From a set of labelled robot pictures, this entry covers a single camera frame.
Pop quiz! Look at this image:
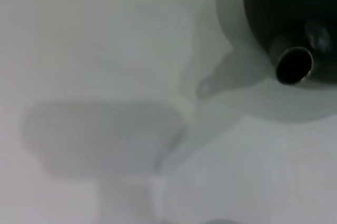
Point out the black round teapot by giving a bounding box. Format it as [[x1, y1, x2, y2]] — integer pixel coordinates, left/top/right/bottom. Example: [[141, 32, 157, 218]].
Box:
[[242, 0, 337, 86]]

